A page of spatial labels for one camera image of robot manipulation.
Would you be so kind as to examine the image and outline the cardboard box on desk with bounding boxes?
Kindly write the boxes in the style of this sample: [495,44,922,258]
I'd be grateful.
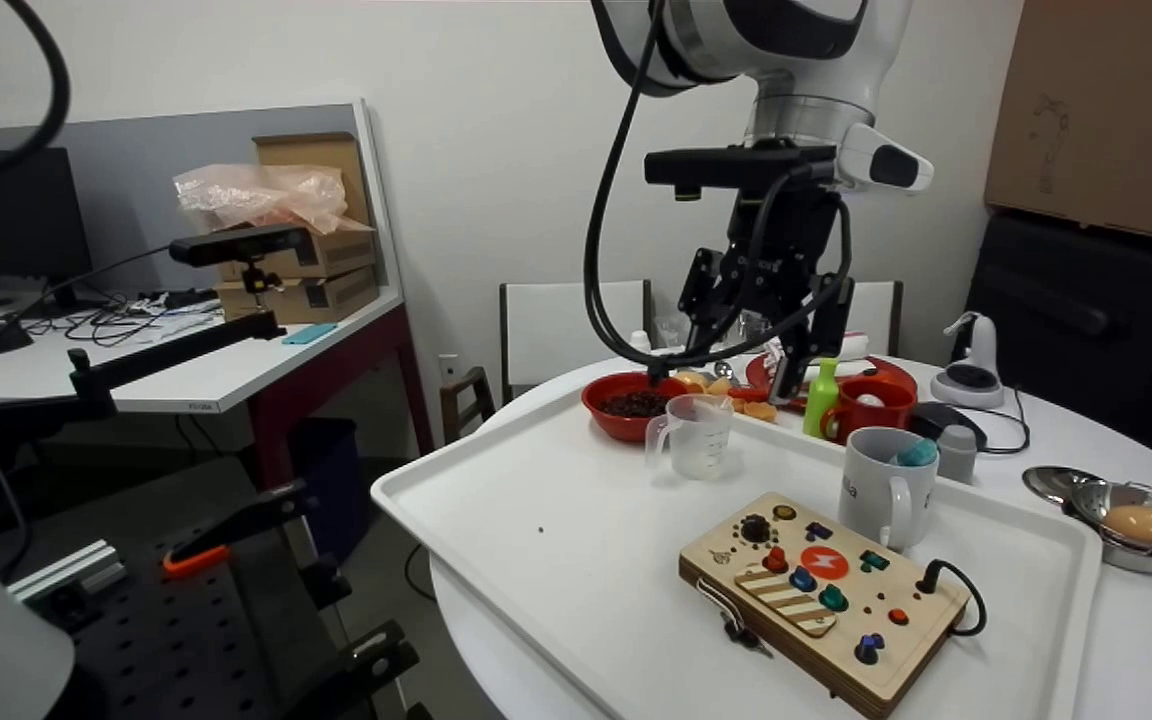
[210,132,379,326]

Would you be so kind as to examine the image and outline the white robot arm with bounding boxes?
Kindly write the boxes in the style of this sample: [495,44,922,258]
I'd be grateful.
[583,0,937,405]

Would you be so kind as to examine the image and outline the black cable loop on board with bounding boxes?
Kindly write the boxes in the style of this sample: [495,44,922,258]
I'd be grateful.
[916,556,991,641]

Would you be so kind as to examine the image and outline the white plastic tray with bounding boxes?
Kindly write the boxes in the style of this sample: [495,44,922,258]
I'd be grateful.
[372,397,1099,720]

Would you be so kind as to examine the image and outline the green plastic bottle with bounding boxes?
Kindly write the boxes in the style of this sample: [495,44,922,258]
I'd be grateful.
[804,357,838,436]

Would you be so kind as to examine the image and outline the black cabinet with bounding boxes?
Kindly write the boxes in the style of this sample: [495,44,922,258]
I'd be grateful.
[969,213,1152,449]

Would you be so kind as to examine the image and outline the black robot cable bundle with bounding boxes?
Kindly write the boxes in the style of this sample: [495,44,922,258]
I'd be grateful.
[581,0,859,376]

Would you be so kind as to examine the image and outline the grey mug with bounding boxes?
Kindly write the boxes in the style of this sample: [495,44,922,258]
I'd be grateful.
[838,424,941,547]

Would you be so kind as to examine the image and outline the pink plastic bag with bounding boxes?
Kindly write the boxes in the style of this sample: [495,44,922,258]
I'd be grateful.
[172,163,348,231]

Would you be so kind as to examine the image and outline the white side desk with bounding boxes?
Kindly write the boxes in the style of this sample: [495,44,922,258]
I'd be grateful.
[0,288,403,415]

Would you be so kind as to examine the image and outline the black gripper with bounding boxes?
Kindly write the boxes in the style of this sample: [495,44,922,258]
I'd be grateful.
[675,185,850,357]

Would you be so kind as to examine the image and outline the white round table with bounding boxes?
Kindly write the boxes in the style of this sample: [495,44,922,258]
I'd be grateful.
[427,391,1152,720]

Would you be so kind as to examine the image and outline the teal marker in mug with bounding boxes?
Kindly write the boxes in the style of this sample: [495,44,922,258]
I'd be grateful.
[896,441,941,469]

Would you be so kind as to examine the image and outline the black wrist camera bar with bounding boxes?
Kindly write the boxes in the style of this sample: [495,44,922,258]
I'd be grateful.
[644,143,837,202]

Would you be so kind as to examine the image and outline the orange toy food pieces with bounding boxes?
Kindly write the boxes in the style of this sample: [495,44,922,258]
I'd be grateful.
[673,372,779,424]

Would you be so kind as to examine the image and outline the small steel pot with egg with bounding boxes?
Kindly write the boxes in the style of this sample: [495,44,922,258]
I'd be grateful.
[1019,464,1152,577]

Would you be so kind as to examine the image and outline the clear plastic measuring cup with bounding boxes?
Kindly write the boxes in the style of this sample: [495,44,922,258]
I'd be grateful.
[644,391,734,480]

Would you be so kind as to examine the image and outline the red bowl with dark beans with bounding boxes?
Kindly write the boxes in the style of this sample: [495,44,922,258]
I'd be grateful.
[581,372,683,444]

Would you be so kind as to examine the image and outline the small grey cylinder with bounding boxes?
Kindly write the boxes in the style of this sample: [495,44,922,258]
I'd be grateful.
[903,405,982,480]

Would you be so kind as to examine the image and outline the black camera on stand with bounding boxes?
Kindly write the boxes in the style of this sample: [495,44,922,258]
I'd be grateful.
[167,224,310,296]

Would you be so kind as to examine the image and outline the wooden switch busy board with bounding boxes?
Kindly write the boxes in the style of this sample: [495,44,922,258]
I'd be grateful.
[679,493,969,720]

